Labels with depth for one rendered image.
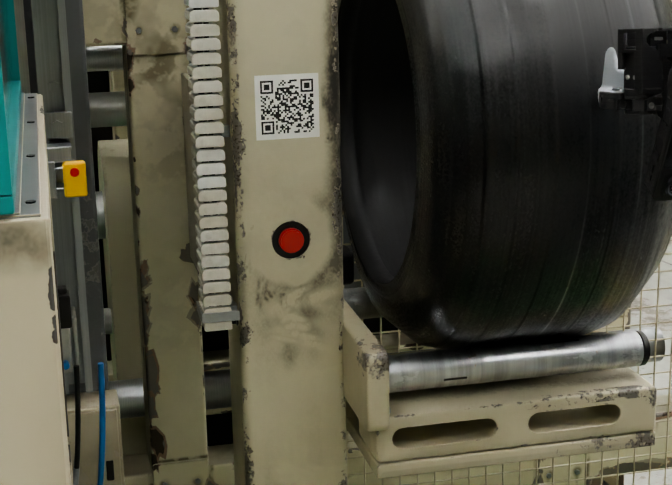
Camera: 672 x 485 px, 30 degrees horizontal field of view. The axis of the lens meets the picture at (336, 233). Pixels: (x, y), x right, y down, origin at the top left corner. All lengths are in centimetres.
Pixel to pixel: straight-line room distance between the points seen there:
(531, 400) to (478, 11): 48
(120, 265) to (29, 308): 149
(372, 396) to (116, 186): 92
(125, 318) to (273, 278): 82
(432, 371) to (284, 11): 46
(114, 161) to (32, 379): 150
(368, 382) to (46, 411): 70
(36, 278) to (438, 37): 69
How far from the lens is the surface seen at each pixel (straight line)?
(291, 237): 149
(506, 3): 135
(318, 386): 156
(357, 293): 176
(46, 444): 80
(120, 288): 227
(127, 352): 232
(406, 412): 149
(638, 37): 122
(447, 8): 136
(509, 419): 153
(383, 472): 151
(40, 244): 76
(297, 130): 147
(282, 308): 151
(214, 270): 150
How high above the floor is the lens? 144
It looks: 14 degrees down
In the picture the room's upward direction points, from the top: 1 degrees counter-clockwise
